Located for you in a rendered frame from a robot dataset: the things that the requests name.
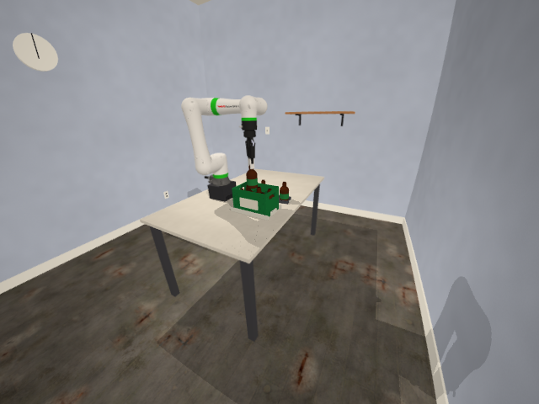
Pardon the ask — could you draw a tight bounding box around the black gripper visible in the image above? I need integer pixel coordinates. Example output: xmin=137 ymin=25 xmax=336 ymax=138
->
xmin=243 ymin=131 xmax=256 ymax=169

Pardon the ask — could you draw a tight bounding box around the green bottle crate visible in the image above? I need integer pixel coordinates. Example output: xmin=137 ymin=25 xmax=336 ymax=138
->
xmin=232 ymin=182 xmax=279 ymax=217

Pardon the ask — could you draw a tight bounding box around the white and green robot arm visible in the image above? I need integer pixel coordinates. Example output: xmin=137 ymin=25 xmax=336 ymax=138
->
xmin=181 ymin=95 xmax=268 ymax=186

